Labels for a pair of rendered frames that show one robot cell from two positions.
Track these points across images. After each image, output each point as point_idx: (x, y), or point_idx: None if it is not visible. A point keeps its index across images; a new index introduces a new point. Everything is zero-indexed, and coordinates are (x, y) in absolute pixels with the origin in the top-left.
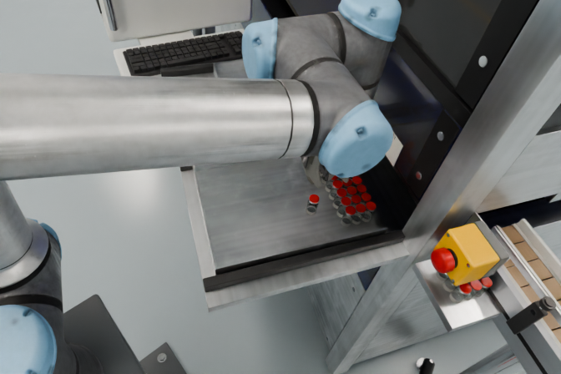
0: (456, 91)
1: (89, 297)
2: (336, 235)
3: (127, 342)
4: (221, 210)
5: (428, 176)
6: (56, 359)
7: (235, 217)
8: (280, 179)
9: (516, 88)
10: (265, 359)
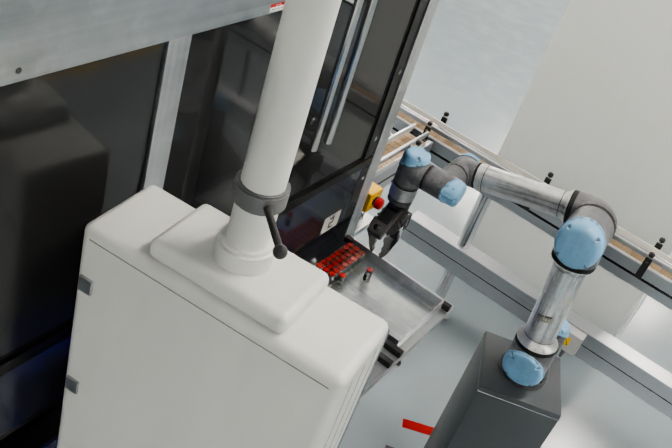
0: (365, 158)
1: (485, 387)
2: (370, 266)
3: (457, 418)
4: (406, 321)
5: (357, 197)
6: None
7: (403, 313)
8: (357, 301)
9: (388, 131)
10: None
